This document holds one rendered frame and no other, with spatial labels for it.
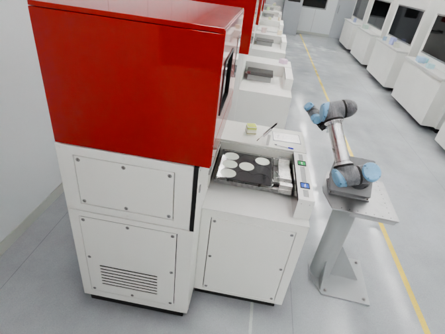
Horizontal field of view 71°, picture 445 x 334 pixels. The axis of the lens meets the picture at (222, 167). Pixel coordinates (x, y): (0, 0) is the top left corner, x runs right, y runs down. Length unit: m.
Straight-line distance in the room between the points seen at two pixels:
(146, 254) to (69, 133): 0.79
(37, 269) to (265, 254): 1.67
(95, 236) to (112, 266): 0.24
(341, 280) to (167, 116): 2.00
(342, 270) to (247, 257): 0.98
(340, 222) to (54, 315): 1.99
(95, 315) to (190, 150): 1.41
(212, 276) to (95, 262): 0.76
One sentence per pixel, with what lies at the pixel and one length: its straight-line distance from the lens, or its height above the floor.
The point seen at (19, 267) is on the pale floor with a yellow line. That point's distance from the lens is 2.81.
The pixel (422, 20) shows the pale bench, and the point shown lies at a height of 1.54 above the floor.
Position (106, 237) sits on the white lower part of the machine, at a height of 0.65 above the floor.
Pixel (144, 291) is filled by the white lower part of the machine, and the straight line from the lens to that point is 2.18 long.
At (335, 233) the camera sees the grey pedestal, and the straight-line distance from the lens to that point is 2.41.
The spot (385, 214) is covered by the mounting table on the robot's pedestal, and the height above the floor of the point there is 0.82.
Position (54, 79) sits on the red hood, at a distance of 1.51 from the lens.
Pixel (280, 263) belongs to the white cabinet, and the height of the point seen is 0.49.
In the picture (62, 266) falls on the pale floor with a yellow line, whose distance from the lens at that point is 2.70.
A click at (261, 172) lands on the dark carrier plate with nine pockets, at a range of 2.06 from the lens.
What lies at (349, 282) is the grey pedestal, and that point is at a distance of 2.82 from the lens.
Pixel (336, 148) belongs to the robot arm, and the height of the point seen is 1.15.
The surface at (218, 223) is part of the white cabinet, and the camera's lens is 1.87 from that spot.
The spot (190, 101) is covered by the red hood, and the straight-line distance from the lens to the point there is 1.29.
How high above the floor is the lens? 1.99
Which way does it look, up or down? 32 degrees down
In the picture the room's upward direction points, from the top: 8 degrees clockwise
